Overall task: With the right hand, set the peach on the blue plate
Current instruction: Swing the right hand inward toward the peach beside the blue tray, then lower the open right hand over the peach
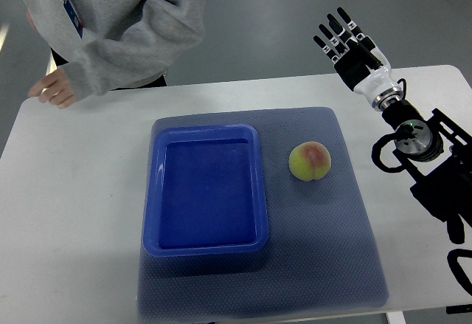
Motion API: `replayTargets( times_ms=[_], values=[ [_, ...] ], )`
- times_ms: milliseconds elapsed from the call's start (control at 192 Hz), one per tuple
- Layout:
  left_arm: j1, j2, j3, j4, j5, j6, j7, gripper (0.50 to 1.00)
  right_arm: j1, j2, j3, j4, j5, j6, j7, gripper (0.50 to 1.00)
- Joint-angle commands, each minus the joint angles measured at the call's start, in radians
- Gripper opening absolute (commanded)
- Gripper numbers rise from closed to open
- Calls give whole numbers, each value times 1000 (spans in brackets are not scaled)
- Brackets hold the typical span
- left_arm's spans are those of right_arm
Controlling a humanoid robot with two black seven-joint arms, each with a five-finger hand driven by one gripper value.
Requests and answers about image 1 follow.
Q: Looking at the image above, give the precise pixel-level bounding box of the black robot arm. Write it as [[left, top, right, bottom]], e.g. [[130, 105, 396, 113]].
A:
[[371, 99, 471, 293]]

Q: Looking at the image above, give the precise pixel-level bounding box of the blue grey mesh mat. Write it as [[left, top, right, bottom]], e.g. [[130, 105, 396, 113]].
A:
[[137, 107, 389, 323]]

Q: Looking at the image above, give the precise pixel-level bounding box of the blue plastic tray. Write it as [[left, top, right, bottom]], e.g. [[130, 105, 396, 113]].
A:
[[142, 124, 268, 258]]

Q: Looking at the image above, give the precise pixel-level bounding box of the yellow red peach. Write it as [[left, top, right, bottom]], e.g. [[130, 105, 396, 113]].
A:
[[288, 141, 332, 182]]

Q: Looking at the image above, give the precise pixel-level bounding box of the bare person hand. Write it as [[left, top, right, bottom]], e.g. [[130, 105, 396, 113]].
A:
[[27, 68, 77, 109]]

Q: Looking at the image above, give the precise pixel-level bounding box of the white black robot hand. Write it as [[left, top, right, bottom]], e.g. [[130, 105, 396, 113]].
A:
[[313, 7, 406, 111]]

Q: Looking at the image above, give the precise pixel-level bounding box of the grey sweatshirt person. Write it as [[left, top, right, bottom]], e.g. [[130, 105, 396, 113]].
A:
[[23, 0, 206, 101]]

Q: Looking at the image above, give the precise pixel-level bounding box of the blue lanyard badge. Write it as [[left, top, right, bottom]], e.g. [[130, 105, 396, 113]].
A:
[[62, 0, 83, 38]]

